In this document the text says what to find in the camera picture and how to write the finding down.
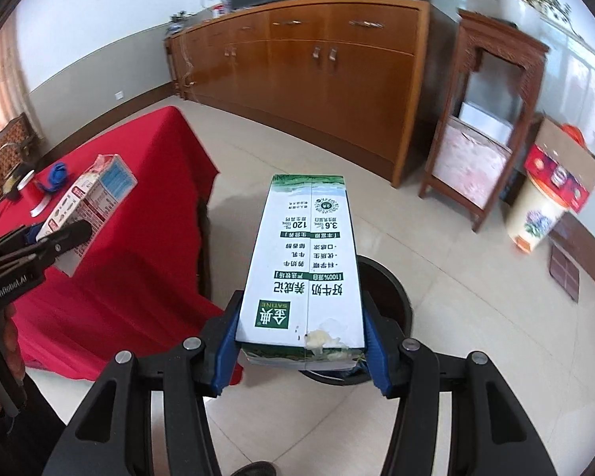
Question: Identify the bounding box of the wooden lattice sofa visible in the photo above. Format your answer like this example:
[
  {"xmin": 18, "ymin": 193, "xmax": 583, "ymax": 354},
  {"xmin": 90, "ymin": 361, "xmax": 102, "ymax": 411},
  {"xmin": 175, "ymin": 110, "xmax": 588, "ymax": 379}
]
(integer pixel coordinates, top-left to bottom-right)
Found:
[{"xmin": 0, "ymin": 113, "xmax": 43, "ymax": 199}]

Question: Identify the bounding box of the green and white carton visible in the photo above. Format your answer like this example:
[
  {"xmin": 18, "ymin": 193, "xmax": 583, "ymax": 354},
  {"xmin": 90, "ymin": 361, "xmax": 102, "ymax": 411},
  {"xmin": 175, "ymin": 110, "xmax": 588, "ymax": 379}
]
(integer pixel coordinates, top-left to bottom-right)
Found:
[{"xmin": 235, "ymin": 173, "xmax": 368, "ymax": 372}]

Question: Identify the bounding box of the black trash bin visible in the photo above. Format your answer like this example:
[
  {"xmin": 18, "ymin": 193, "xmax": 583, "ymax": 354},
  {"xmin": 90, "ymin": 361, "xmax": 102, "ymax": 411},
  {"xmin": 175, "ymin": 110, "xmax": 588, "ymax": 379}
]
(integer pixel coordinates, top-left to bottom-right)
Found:
[{"xmin": 297, "ymin": 255, "xmax": 412, "ymax": 385}]

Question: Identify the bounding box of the wooden sideboard cabinet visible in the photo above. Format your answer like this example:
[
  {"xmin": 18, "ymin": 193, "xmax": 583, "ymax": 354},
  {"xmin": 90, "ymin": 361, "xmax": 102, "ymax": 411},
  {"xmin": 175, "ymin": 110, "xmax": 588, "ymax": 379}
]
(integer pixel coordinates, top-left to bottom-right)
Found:
[{"xmin": 165, "ymin": 0, "xmax": 432, "ymax": 188}]

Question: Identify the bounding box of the red tablecloth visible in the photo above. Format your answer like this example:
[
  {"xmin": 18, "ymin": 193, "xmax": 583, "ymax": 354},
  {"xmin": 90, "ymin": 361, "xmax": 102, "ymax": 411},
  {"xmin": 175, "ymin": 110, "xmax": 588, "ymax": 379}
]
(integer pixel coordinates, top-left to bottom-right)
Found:
[{"xmin": 0, "ymin": 106, "xmax": 244, "ymax": 388}]

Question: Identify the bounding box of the red and white carton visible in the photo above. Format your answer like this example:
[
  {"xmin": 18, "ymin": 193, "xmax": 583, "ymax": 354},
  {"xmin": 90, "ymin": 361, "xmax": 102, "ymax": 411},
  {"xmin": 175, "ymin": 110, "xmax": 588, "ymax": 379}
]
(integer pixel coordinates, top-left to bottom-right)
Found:
[{"xmin": 36, "ymin": 153, "xmax": 138, "ymax": 276}]

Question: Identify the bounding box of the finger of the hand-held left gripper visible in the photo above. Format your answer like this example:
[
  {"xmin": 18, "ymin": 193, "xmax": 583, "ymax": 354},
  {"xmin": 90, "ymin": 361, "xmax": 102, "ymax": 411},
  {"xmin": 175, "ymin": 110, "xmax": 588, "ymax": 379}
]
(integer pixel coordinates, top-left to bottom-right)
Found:
[
  {"xmin": 0, "ymin": 225, "xmax": 31, "ymax": 261},
  {"xmin": 27, "ymin": 219, "xmax": 93, "ymax": 265}
]

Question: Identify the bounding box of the white power cable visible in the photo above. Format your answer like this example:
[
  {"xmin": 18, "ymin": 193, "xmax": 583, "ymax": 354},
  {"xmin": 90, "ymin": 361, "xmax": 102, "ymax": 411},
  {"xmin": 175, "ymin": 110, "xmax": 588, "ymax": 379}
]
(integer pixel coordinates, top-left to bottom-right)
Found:
[{"xmin": 178, "ymin": 35, "xmax": 199, "ymax": 91}]

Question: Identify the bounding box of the blue towel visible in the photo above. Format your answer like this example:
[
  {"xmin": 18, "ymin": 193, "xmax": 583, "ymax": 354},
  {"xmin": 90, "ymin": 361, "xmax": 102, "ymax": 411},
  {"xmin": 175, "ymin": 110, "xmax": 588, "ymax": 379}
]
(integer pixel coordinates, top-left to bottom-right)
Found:
[{"xmin": 36, "ymin": 160, "xmax": 71, "ymax": 194}]

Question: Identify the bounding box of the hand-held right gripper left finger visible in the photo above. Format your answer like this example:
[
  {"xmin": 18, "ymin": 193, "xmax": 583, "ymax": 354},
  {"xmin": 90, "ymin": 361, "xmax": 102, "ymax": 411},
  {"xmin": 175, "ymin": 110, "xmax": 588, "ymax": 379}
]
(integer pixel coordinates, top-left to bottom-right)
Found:
[{"xmin": 42, "ymin": 290, "xmax": 244, "ymax": 476}]

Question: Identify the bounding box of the patterned curtain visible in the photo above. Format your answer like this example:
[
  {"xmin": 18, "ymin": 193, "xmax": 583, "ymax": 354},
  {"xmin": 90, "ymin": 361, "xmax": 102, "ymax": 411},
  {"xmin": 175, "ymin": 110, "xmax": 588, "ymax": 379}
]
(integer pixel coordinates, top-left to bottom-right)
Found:
[{"xmin": 0, "ymin": 35, "xmax": 31, "ymax": 152}]

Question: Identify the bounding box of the black teapot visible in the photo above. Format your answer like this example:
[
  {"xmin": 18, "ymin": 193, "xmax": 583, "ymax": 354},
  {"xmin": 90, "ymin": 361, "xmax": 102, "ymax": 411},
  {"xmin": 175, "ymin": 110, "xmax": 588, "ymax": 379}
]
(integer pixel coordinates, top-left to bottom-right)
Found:
[{"xmin": 0, "ymin": 156, "xmax": 28, "ymax": 202}]

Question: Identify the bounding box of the flowered white bin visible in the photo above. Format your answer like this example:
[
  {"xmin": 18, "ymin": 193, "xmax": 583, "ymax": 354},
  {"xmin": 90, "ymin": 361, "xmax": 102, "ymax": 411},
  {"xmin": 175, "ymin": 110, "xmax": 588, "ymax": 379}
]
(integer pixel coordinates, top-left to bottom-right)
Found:
[{"xmin": 506, "ymin": 173, "xmax": 571, "ymax": 255}]

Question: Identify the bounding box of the person's left hand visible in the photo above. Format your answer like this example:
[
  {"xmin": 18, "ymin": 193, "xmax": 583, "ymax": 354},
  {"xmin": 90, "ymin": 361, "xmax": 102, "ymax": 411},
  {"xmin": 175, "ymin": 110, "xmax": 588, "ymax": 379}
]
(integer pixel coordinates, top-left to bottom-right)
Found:
[{"xmin": 0, "ymin": 302, "xmax": 28, "ymax": 415}]

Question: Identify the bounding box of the cardboard box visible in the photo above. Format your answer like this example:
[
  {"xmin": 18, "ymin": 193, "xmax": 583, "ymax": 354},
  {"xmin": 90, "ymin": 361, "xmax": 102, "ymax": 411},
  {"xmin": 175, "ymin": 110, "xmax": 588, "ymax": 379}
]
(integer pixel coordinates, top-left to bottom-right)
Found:
[{"xmin": 524, "ymin": 116, "xmax": 595, "ymax": 214}]

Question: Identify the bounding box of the carved wooden stand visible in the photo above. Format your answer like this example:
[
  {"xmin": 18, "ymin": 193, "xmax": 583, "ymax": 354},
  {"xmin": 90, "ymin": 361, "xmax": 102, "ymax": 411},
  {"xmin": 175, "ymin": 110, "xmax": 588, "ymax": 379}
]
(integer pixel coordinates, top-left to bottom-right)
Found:
[{"xmin": 419, "ymin": 9, "xmax": 550, "ymax": 231}]

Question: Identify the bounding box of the brown tile panel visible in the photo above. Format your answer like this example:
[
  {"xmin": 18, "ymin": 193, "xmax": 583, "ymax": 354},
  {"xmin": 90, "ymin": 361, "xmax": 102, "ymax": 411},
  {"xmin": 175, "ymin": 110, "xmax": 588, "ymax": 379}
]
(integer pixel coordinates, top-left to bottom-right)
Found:
[{"xmin": 548, "ymin": 245, "xmax": 582, "ymax": 302}]

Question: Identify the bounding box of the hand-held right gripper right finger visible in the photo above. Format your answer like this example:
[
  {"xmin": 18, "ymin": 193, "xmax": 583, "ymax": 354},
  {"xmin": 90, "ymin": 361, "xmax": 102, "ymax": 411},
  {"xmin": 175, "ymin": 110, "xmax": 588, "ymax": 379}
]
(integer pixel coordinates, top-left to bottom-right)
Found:
[{"xmin": 359, "ymin": 292, "xmax": 559, "ymax": 476}]

